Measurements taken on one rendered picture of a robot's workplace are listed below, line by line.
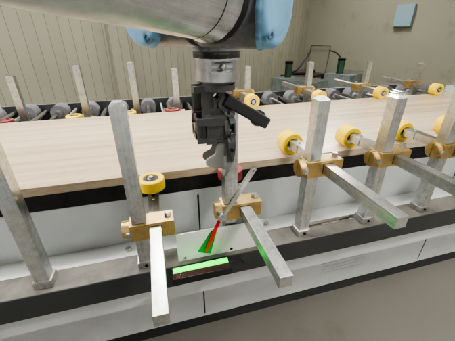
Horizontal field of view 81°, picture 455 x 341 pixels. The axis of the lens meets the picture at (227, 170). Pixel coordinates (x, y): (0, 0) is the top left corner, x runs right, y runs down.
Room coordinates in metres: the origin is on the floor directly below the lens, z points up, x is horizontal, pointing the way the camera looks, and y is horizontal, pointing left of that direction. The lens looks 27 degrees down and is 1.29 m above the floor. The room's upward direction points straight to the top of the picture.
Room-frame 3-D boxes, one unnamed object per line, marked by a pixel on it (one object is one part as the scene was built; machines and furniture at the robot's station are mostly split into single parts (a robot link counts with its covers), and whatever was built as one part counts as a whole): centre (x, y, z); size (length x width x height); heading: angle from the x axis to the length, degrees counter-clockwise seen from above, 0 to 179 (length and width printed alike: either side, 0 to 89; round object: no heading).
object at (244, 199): (0.65, -0.03, 0.84); 0.13 x 0.06 x 0.05; 106
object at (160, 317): (0.52, 0.18, 0.83); 0.43 x 0.03 x 0.04; 16
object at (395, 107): (0.78, -0.49, 0.90); 0.03 x 0.03 x 0.48; 16
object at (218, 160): (0.54, 0.02, 1.04); 0.06 x 0.03 x 0.09; 106
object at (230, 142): (0.54, 0.00, 1.09); 0.05 x 0.02 x 0.09; 16
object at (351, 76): (6.79, -2.79, 0.48); 0.99 x 0.80 x 0.95; 134
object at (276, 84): (5.91, -1.56, 0.46); 1.00 x 0.77 x 0.93; 45
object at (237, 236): (0.61, 0.02, 0.75); 0.26 x 0.01 x 0.10; 106
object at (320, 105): (0.71, -0.25, 0.91); 0.03 x 0.03 x 0.48; 16
